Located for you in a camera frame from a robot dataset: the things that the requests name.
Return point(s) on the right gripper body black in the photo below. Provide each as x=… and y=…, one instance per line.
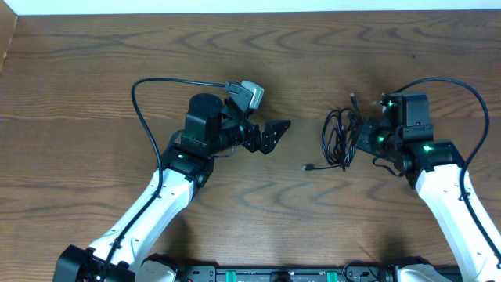
x=370, y=138

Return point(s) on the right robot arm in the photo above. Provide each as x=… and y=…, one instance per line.
x=404, y=136

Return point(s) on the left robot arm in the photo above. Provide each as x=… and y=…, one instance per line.
x=123, y=252

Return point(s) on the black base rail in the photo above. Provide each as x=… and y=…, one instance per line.
x=282, y=274

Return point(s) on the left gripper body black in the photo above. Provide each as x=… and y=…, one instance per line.
x=250, y=139

